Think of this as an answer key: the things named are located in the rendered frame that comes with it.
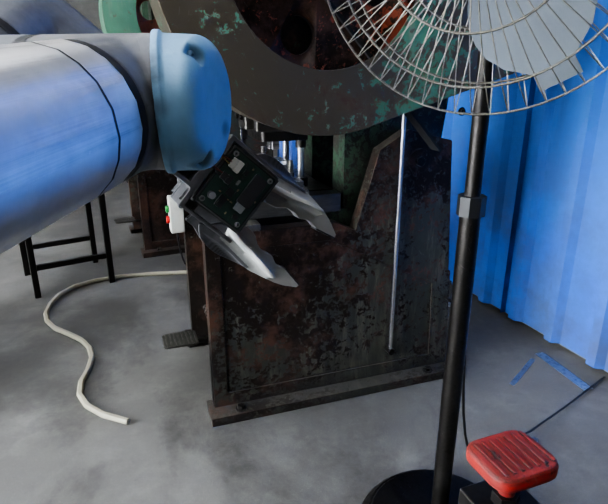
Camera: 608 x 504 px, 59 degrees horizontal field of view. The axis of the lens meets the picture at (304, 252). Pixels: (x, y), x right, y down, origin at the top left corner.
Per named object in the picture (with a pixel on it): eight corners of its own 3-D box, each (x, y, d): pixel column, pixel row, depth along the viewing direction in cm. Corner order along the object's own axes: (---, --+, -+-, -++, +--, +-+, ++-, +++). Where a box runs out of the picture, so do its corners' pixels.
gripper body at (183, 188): (234, 251, 44) (106, 157, 39) (215, 233, 52) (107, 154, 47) (290, 177, 44) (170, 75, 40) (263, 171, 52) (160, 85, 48)
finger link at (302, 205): (352, 247, 49) (264, 206, 46) (328, 236, 55) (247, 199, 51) (366, 216, 49) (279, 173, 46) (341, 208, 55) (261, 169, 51)
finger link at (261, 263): (289, 319, 49) (226, 243, 45) (271, 300, 54) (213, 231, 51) (315, 296, 49) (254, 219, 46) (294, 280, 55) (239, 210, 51)
